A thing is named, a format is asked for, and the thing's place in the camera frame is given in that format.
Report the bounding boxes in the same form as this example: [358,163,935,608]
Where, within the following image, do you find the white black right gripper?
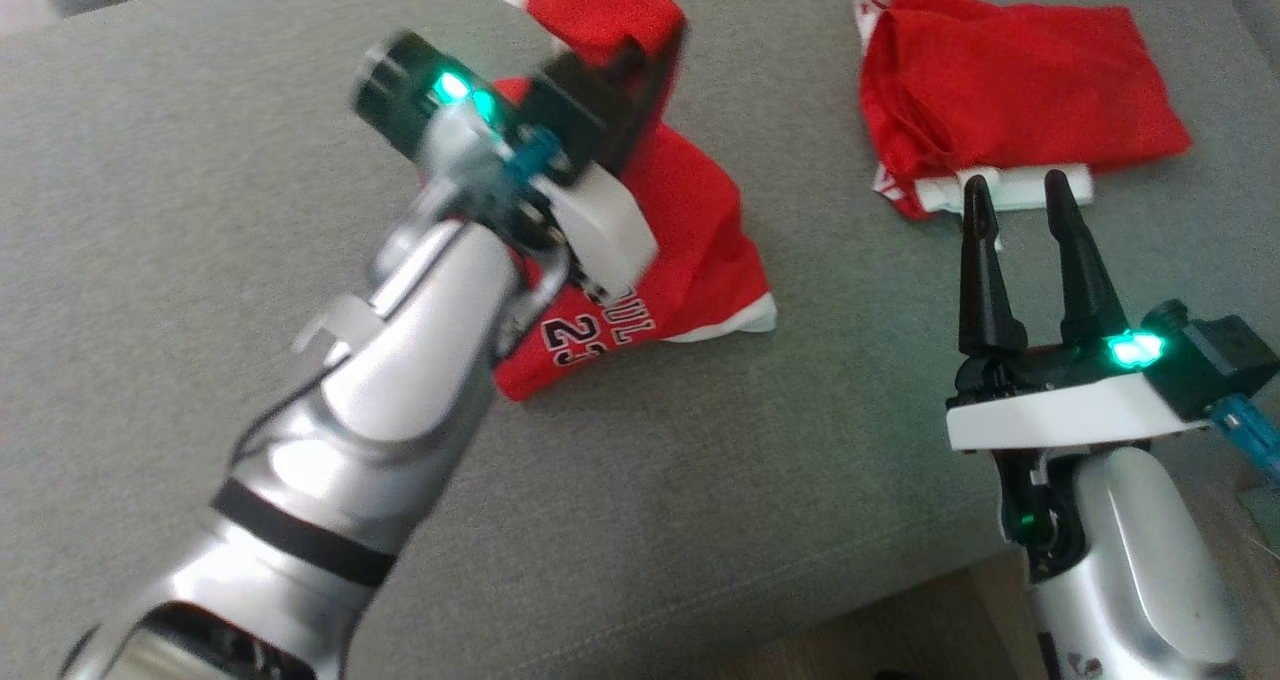
[945,168,1211,453]

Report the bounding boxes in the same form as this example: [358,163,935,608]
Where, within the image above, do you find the red Bulls jersey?
[490,0,779,403]

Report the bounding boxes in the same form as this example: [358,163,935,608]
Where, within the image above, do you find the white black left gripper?
[515,15,693,306]

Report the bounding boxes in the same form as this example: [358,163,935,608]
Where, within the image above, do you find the teal right camera connector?
[1208,395,1280,486]

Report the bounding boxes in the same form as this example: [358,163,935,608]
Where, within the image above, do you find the teal left camera connector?
[500,128,561,183]

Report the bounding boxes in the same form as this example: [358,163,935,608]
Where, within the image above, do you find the teal camera connector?
[1208,395,1280,486]
[500,128,561,183]

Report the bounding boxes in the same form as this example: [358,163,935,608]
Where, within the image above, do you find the large grey sofa seat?
[0,0,1280,680]

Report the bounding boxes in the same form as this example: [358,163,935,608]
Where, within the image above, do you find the red and white shorts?
[850,0,1193,223]

